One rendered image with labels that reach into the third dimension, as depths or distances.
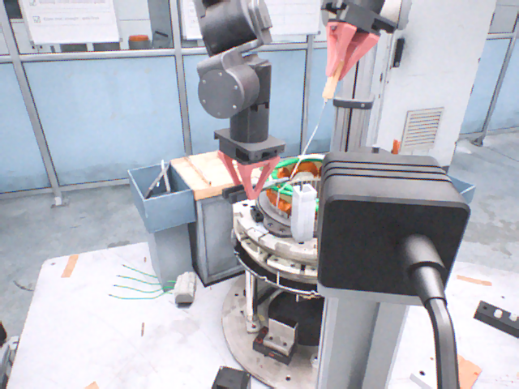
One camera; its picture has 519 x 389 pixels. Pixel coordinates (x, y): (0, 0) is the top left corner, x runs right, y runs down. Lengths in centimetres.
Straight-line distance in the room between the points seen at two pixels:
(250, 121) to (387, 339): 40
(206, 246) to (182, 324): 18
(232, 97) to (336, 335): 33
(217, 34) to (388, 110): 251
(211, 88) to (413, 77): 262
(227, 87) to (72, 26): 238
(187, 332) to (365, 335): 74
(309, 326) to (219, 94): 61
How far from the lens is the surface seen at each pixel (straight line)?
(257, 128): 52
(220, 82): 44
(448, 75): 320
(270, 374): 79
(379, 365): 18
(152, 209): 82
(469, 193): 94
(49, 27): 280
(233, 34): 51
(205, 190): 82
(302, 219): 58
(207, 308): 94
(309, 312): 93
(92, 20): 277
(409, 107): 306
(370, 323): 17
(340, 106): 110
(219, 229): 91
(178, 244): 92
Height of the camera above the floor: 145
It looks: 30 degrees down
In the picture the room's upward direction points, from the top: straight up
